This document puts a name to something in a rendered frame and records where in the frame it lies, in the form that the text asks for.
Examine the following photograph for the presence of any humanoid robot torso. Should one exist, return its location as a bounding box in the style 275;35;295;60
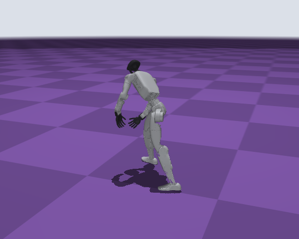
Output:
132;71;166;115

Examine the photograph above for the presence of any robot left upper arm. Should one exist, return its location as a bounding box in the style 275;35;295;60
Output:
121;73;136;100

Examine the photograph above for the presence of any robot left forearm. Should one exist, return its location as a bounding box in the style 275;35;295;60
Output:
114;92;125;115

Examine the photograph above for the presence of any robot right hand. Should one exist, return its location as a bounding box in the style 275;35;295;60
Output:
128;114;146;128

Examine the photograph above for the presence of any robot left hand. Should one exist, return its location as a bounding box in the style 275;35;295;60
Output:
115;112;126;128

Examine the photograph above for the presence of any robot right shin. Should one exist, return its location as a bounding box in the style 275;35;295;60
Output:
144;136;154;160

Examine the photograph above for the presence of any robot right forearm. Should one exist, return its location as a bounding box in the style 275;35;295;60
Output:
140;103;152;118

